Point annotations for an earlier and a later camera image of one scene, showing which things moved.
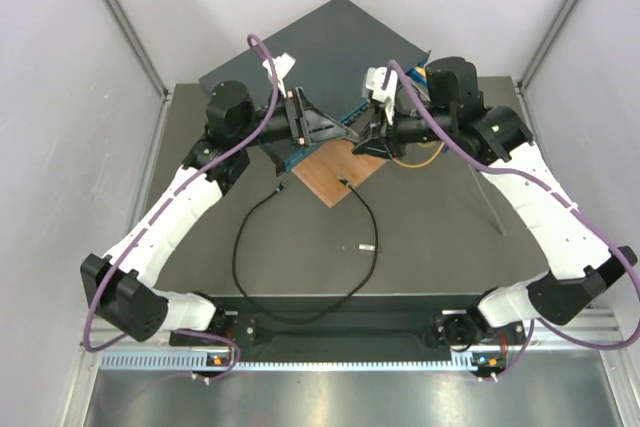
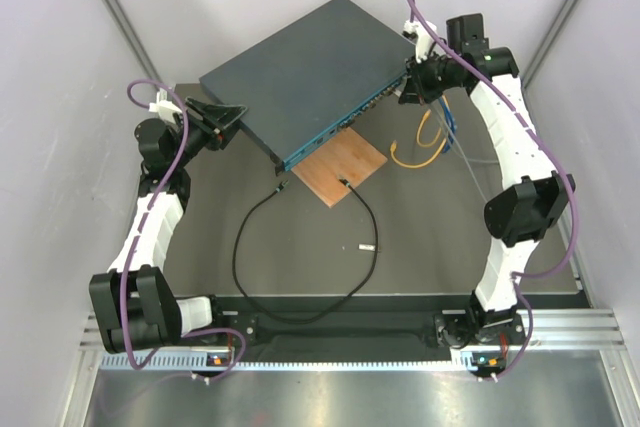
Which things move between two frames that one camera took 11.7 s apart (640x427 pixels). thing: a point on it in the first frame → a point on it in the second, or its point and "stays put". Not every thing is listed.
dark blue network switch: (332, 49) stays put
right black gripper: (388, 145) → (413, 92)
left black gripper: (309, 125) → (225, 119)
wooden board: (322, 168) stays put
